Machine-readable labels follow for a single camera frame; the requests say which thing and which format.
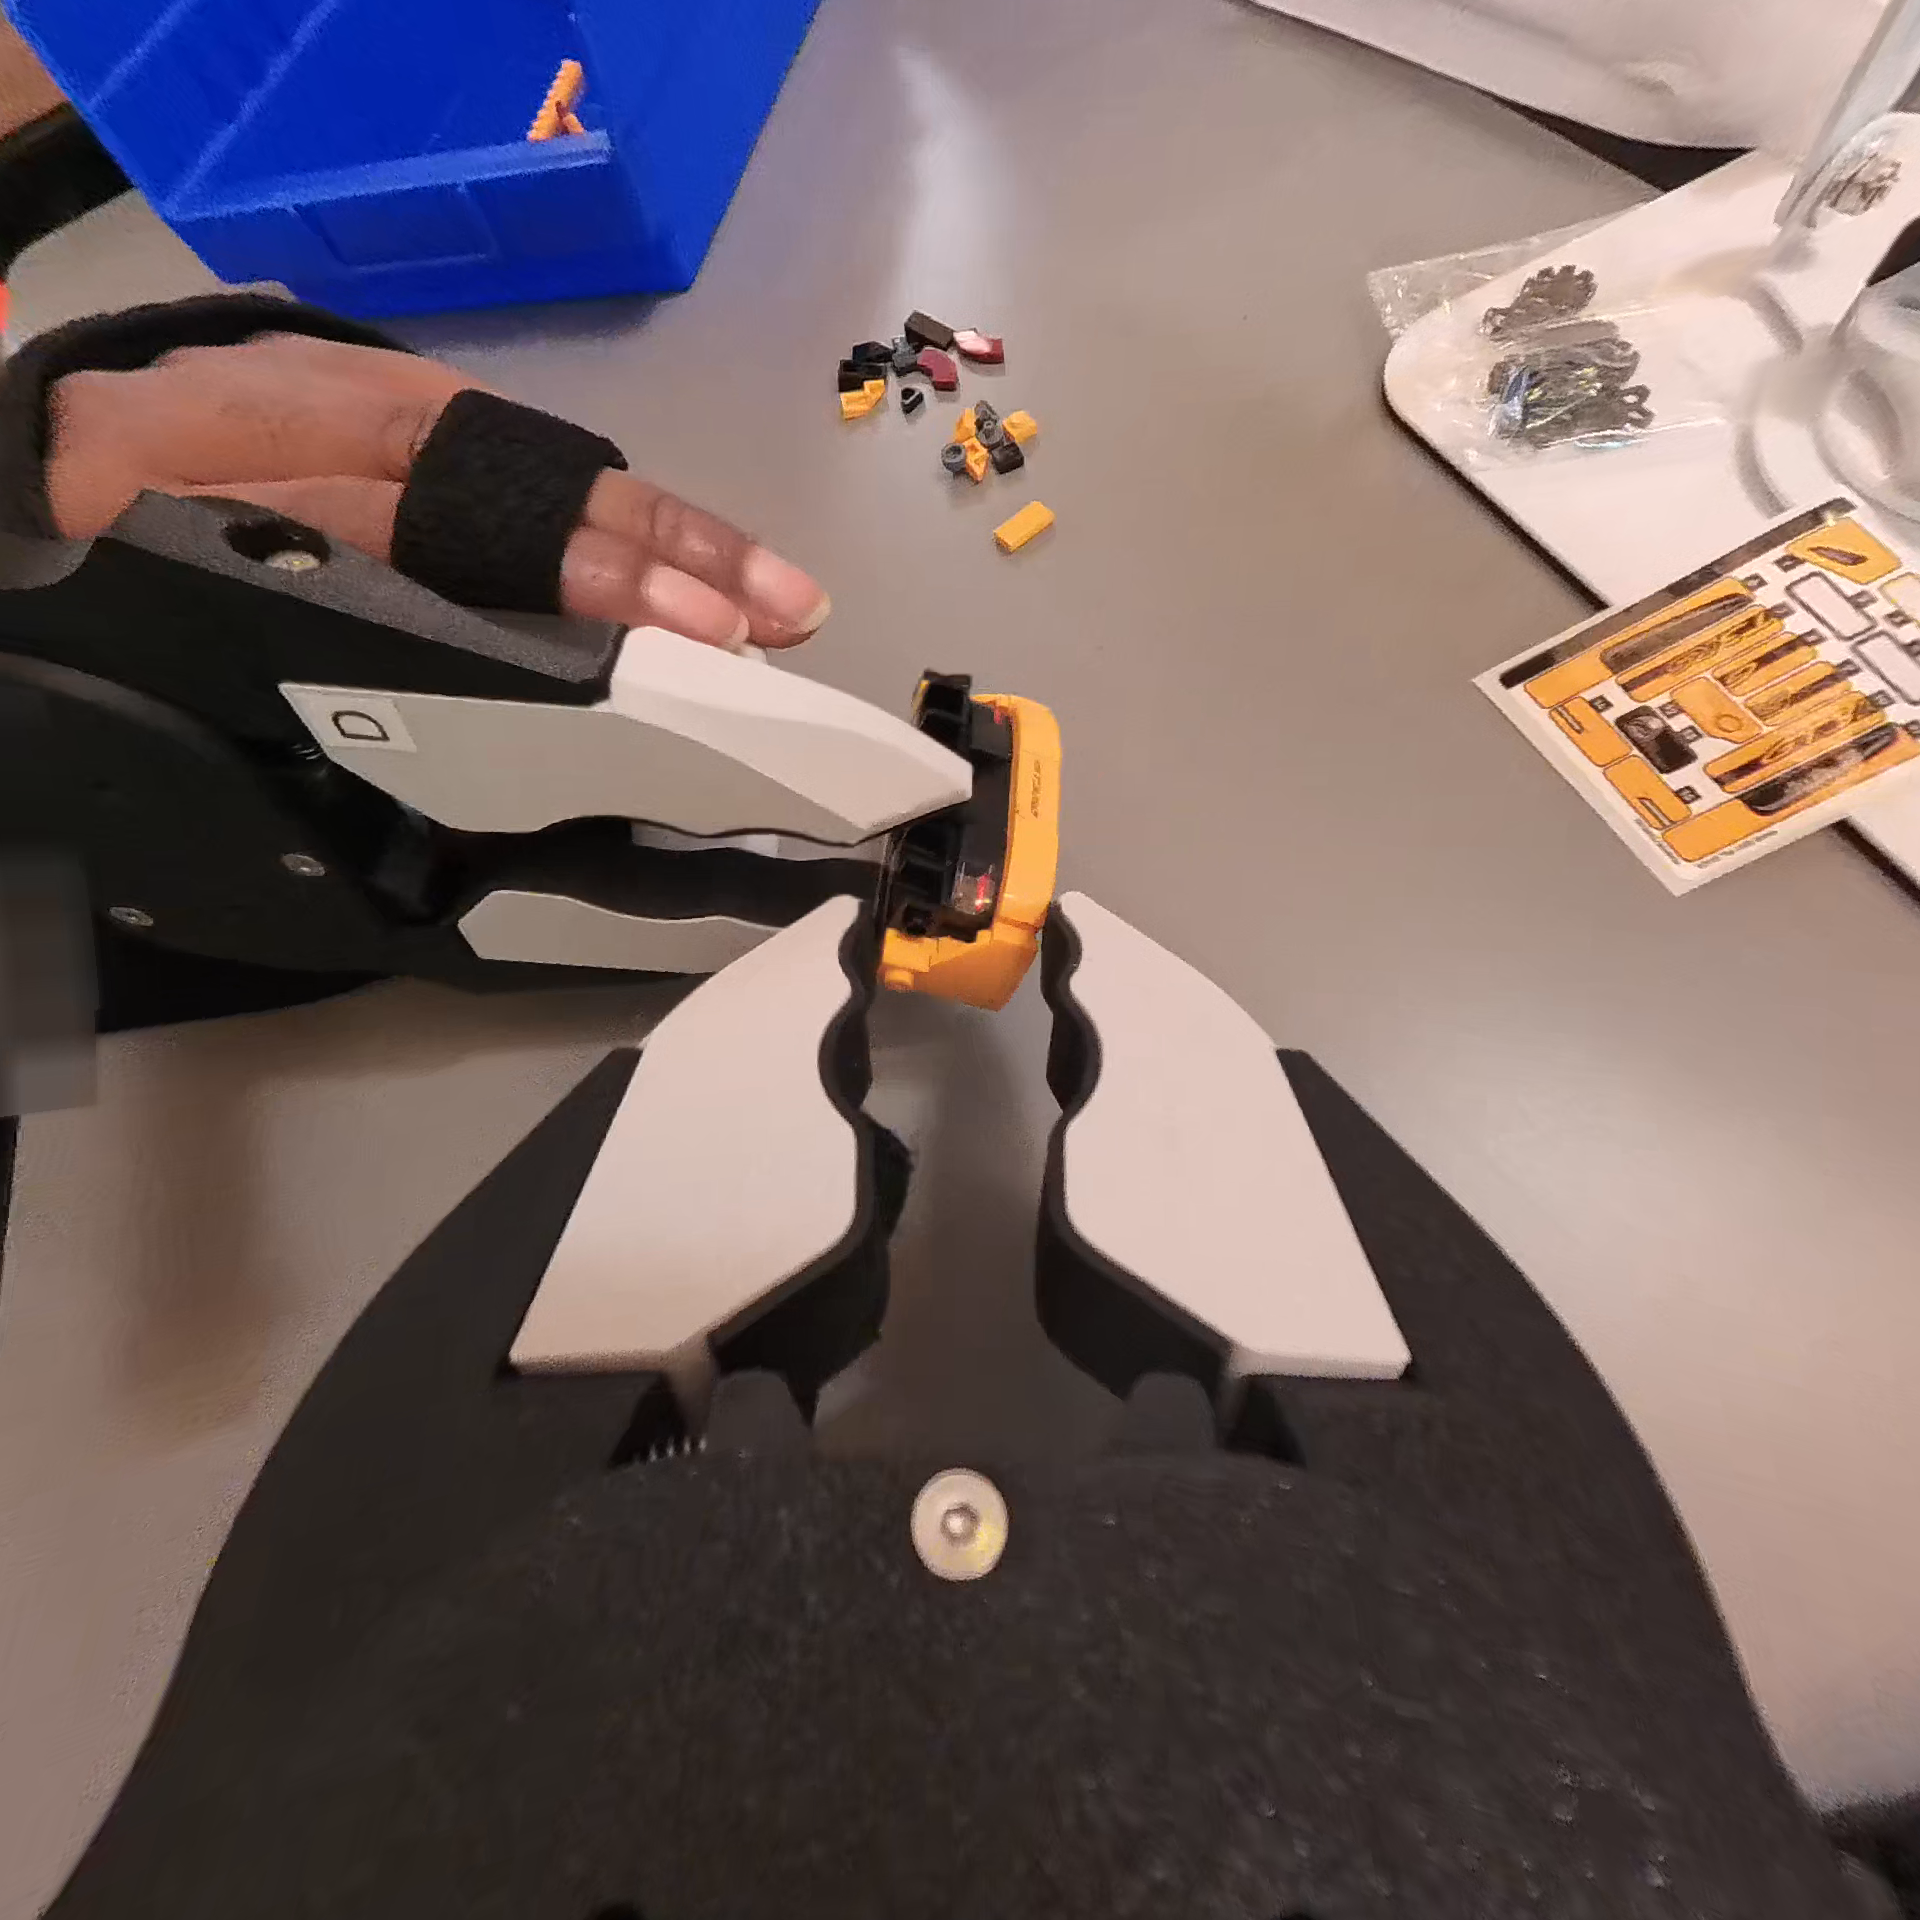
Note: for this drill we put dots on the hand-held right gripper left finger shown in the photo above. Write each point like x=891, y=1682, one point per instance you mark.
x=704, y=1185

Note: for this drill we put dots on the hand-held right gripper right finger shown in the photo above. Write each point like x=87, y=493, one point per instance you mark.
x=1215, y=1185

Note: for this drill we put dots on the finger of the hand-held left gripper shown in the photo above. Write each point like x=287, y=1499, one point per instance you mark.
x=599, y=933
x=720, y=735

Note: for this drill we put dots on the yellow black lego car section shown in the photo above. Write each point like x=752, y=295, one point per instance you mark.
x=1020, y=840

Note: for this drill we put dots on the yellow lego tile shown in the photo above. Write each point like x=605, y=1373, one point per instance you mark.
x=1021, y=528

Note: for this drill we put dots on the pile of small lego pieces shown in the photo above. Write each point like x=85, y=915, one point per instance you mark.
x=937, y=369

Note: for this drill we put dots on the orange lego piece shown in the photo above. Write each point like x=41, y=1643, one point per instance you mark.
x=559, y=105

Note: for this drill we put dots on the person's left hand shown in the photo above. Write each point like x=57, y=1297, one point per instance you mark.
x=269, y=422

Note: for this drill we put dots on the blue plastic bin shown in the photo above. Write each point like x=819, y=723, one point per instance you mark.
x=376, y=225

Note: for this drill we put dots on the yellow black sticker sheet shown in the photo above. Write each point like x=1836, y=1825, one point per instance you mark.
x=1693, y=705

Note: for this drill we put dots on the white book stand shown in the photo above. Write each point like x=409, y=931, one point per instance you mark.
x=1650, y=494

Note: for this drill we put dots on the plastic bag of black parts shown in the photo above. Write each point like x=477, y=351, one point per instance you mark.
x=1559, y=375

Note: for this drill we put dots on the white paper bag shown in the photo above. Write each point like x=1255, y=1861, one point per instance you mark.
x=1500, y=59

